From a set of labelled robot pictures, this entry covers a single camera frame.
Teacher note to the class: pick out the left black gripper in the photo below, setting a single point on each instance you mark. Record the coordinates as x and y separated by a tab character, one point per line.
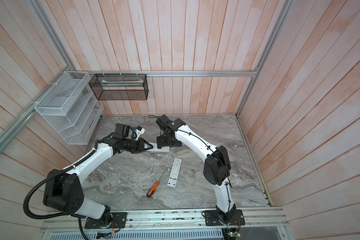
141	146

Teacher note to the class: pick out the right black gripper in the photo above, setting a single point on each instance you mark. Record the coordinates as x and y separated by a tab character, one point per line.
161	142

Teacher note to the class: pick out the orange handled screwdriver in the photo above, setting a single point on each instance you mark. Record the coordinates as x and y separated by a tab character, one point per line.
155	185

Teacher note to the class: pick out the white remote control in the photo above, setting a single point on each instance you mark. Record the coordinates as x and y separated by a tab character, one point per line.
173	178
155	149

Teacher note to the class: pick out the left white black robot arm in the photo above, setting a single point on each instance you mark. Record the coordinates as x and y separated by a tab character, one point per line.
63	190

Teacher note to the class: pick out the black wire mesh basket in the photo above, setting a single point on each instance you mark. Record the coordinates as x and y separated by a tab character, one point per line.
120	87

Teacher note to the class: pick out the horizontal aluminium frame bar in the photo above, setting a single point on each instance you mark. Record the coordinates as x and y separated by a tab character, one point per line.
175	74

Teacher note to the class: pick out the white wire mesh shelf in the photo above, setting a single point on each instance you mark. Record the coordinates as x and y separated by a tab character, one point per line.
71	111

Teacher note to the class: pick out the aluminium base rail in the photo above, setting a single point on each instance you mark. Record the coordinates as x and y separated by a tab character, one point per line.
136	220

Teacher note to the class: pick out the left aluminium frame bar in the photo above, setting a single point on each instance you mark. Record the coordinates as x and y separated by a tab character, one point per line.
16	126

